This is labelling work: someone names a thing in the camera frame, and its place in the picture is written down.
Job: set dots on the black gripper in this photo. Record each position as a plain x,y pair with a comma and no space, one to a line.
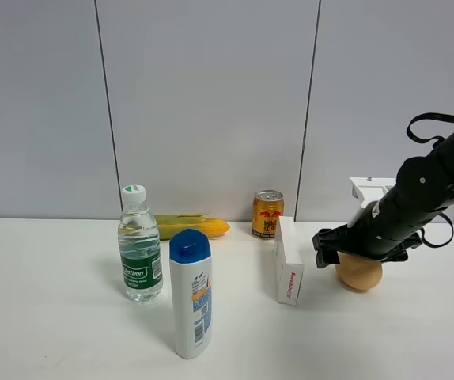
386,230

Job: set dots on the orange round fruit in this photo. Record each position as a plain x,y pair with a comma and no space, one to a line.
357,273

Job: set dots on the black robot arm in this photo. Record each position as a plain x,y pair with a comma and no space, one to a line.
435,170

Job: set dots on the white rectangular carton box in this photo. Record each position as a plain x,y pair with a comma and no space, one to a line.
289,267

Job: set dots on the gold energy drink can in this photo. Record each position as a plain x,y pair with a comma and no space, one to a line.
268,206

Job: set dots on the white shampoo bottle blue cap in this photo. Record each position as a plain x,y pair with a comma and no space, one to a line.
191,273

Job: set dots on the yellow corn cob green husk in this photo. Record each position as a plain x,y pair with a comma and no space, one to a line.
170,225

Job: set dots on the clear water bottle green label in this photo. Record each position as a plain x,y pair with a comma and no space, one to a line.
139,246

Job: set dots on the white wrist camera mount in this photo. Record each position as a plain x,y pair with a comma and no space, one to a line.
368,190

